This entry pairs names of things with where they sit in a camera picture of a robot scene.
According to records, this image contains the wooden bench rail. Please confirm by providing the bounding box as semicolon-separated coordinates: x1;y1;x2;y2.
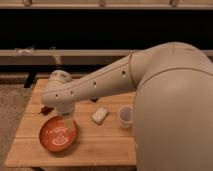
0;49;213;67

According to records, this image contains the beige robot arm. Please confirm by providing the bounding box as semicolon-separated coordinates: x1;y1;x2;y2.
41;42;213;171

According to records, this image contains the white plastic cup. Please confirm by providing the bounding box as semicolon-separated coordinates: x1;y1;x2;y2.
118;106;133;129

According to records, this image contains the small dark red object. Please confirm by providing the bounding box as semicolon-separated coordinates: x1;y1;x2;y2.
90;98;99;103

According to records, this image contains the orange ceramic bowl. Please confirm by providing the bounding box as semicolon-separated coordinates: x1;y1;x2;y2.
39;116;78;152

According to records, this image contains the white sponge block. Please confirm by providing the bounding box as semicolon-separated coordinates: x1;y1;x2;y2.
92;107;109;125

